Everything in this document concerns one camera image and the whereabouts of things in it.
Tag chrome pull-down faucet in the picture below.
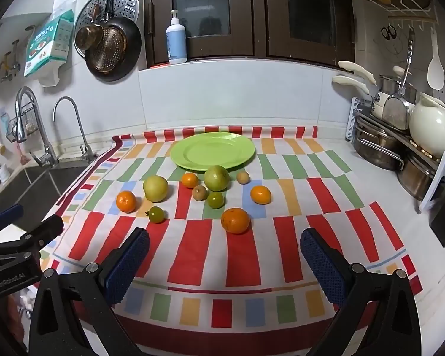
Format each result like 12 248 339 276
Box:
15 86 60 167

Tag steel pots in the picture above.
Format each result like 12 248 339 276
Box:
346 96 445 214

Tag yellow-green pear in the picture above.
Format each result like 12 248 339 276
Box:
143 175 169 203

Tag dark wooden window frame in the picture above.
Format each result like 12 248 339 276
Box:
144 0 357 69

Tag small copper saucepan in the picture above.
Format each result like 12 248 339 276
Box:
75 3 104 52

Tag white blue pump bottle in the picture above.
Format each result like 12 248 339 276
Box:
166 9 188 64

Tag large orange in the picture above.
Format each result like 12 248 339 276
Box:
221 208 250 235

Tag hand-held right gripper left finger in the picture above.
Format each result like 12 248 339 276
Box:
29 227 151 356

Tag perforated metal steamer plate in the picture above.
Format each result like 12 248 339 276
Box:
75 0 139 45

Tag black honeycomb frying pan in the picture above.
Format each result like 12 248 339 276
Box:
85 0 142 82

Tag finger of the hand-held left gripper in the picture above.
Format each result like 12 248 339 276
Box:
0 215 65 265
0 203 25 238

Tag colourful striped tablecloth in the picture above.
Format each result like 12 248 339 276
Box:
39 126 424 344

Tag white ceramic jug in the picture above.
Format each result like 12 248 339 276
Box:
409 94 445 157

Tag teal white carton box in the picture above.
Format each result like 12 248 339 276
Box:
24 9 75 78

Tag green tomato with stem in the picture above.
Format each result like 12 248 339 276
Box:
145 206 166 225

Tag green guava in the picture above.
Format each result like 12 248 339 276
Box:
203 165 231 192

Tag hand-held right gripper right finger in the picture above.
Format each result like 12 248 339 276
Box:
300 228 423 356

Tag steel pot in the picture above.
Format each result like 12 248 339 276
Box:
352 119 405 171
398 152 440 201

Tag green plate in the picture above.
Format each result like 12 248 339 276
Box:
170 132 256 171

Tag chrome gooseneck faucet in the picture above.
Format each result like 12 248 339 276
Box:
53 96 97 163

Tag steel kitchen sink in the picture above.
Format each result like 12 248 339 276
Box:
0 165 91 216

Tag white rice paddle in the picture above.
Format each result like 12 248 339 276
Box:
426 26 445 90

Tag small green citrus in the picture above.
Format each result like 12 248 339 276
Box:
206 191 225 209

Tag white hook rail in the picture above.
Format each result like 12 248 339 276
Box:
387 7 440 30

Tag black wire basket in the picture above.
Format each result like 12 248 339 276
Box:
5 107 39 143

